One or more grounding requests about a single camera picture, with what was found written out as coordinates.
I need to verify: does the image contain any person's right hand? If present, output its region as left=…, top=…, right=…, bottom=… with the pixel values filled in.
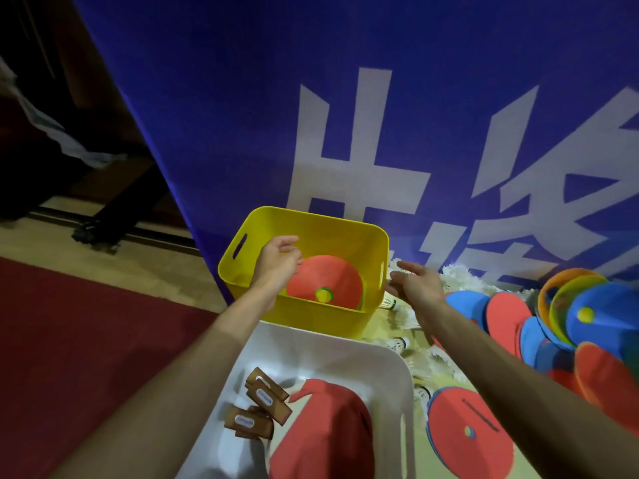
left=384, top=260, right=451, bottom=331

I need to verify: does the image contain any person's left hand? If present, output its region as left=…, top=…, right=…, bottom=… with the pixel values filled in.
left=249, top=236, right=304, bottom=306

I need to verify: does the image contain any person's right forearm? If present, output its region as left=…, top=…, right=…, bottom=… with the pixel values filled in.
left=424, top=301, right=639, bottom=479

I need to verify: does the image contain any person's left forearm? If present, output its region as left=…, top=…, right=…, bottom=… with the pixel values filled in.
left=50, top=285, right=280, bottom=479

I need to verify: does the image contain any red disc cone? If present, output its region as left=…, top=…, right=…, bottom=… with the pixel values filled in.
left=286, top=255, right=364, bottom=311

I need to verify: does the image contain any pile of white shuttlecocks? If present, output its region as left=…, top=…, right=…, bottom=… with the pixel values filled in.
left=372, top=258, right=539, bottom=415

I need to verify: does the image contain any yellow plastic basket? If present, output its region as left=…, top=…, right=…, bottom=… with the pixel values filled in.
left=218, top=206, right=390, bottom=340

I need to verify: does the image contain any white plastic basket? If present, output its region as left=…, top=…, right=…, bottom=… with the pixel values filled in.
left=177, top=321, right=416, bottom=479

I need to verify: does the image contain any pile of coloured disc cones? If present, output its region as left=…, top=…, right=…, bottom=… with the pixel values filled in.
left=426, top=267, right=639, bottom=479

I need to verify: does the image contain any brown wooden block white label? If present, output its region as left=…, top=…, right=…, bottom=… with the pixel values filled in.
left=246, top=379, right=293, bottom=426
left=246, top=367, right=290, bottom=402
left=224, top=406, right=275, bottom=440

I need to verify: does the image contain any dark furniture leg with caster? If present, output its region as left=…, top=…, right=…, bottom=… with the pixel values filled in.
left=71, top=163, right=169, bottom=254

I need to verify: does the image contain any blue banner with white print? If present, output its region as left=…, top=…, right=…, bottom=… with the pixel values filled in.
left=70, top=0, right=639, bottom=306

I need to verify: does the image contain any red cap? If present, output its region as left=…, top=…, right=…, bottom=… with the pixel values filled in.
left=270, top=378, right=376, bottom=479

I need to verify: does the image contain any white cloth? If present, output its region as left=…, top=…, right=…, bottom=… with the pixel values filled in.
left=0, top=56, right=128, bottom=169

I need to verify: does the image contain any dark metal floor rail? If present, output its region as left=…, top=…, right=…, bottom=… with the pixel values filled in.
left=26, top=206, right=201, bottom=257

